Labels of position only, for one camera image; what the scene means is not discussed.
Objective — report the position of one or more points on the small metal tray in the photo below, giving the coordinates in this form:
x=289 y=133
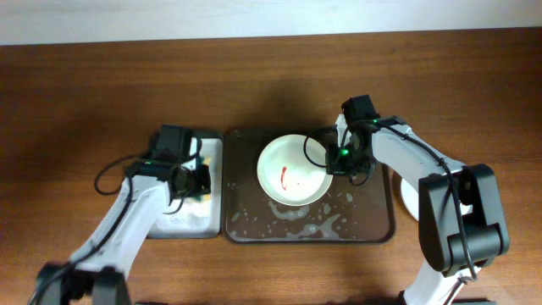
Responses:
x=199 y=217

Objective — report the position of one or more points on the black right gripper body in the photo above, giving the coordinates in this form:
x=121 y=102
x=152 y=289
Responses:
x=335 y=161

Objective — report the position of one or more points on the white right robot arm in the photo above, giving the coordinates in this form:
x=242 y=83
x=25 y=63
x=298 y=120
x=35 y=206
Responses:
x=461 y=223

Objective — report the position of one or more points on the yellow green sponge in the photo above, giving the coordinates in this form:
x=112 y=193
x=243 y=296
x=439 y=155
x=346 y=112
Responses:
x=199 y=180

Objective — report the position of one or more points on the cream white plate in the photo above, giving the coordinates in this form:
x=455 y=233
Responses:
x=288 y=170

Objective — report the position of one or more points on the grey-green plate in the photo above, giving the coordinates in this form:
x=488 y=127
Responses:
x=410 y=198

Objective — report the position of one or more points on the brown wet tray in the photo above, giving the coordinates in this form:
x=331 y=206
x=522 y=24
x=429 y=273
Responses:
x=344 y=214

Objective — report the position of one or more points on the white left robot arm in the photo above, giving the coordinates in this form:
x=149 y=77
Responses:
x=100 y=267

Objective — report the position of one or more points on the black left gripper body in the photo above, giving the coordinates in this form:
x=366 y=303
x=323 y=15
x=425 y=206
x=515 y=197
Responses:
x=203 y=180

